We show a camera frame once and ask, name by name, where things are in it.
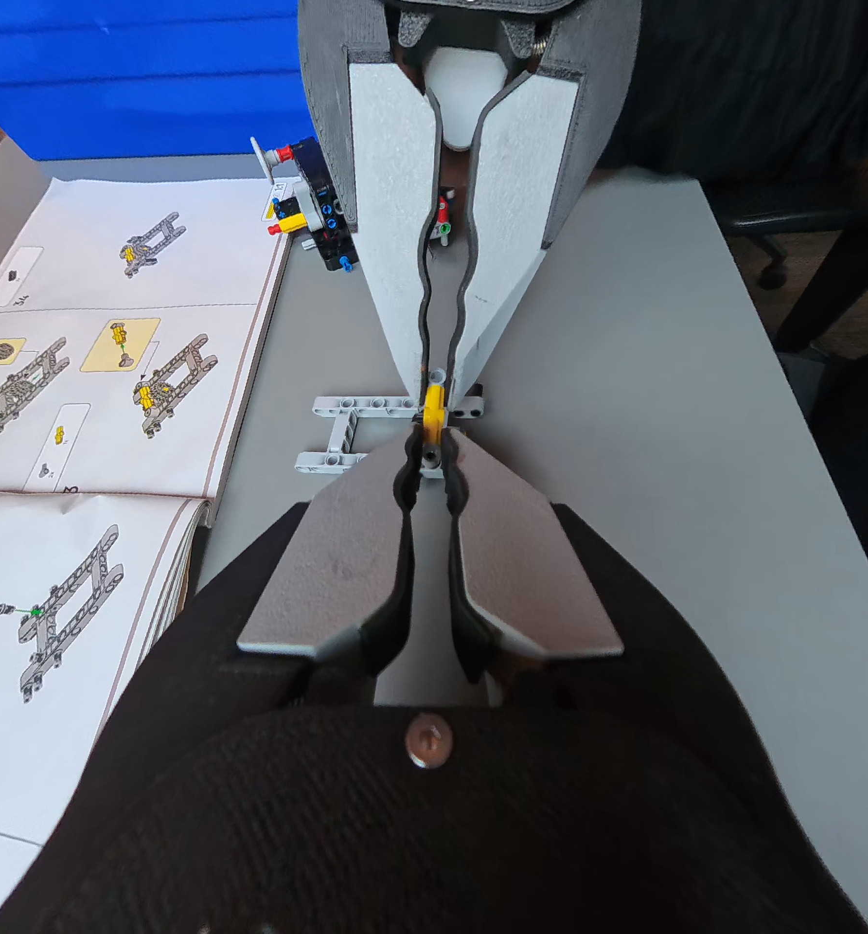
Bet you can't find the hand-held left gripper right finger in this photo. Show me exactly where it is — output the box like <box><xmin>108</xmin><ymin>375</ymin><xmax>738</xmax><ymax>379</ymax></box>
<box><xmin>437</xmin><ymin>427</ymin><xmax>626</xmax><ymax>684</ymax></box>

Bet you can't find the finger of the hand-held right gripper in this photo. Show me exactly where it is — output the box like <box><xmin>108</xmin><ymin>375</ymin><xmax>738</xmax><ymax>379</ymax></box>
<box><xmin>348</xmin><ymin>60</ymin><xmax>445</xmax><ymax>395</ymax></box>
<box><xmin>448</xmin><ymin>67</ymin><xmax>581</xmax><ymax>398</ymax></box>

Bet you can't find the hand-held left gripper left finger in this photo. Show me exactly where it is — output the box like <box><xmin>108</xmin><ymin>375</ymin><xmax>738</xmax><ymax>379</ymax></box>
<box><xmin>235</xmin><ymin>423</ymin><xmax>426</xmax><ymax>683</ymax></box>

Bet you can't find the grey lego frame assembly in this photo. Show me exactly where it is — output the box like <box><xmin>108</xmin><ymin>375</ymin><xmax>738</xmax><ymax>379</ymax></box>
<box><xmin>295</xmin><ymin>379</ymin><xmax>489</xmax><ymax>479</ymax></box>

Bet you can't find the yellow lego axle connector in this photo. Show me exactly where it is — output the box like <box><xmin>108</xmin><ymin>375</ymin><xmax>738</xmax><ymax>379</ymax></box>
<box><xmin>418</xmin><ymin>367</ymin><xmax>451</xmax><ymax>468</ymax></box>

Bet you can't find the person's right forearm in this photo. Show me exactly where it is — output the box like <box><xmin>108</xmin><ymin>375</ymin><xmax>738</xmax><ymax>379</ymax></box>
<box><xmin>598</xmin><ymin>0</ymin><xmax>868</xmax><ymax>187</ymax></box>

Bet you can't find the lego car chassis assembly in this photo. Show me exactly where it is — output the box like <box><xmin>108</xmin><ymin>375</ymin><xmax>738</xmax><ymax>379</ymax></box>
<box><xmin>250</xmin><ymin>135</ymin><xmax>455</xmax><ymax>272</ymax></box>

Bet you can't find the lego instruction booklet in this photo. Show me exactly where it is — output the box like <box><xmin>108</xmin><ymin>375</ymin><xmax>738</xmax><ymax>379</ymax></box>
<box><xmin>0</xmin><ymin>175</ymin><xmax>292</xmax><ymax>869</ymax></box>

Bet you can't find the blue plastic bin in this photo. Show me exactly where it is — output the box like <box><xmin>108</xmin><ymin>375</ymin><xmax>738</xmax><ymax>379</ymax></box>
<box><xmin>0</xmin><ymin>0</ymin><xmax>318</xmax><ymax>163</ymax></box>

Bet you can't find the black office chair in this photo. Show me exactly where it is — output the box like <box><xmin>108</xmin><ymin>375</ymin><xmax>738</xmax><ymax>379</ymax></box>
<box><xmin>718</xmin><ymin>186</ymin><xmax>868</xmax><ymax>359</ymax></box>

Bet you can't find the person's dark clothing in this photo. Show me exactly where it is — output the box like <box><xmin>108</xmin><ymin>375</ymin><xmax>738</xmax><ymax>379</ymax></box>
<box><xmin>806</xmin><ymin>358</ymin><xmax>868</xmax><ymax>621</ymax></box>

